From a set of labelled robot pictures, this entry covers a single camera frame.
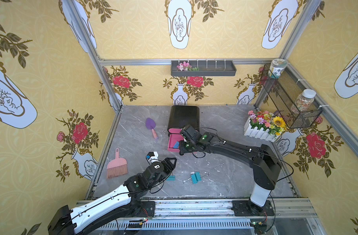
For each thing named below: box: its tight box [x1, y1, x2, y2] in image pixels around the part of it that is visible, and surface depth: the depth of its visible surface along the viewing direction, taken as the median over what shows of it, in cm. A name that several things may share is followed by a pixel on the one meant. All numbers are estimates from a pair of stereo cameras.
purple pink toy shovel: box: [145, 117, 159, 140], surface depth 112 cm
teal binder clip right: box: [194, 171, 210, 182], surface depth 87 cm
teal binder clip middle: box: [182, 173, 198, 185], surface depth 85 cm
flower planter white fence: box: [243, 110, 288, 142], surface depth 94 cm
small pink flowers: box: [176, 61, 200, 71], surface depth 89 cm
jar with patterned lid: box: [267, 58, 289, 79], surface depth 87 cm
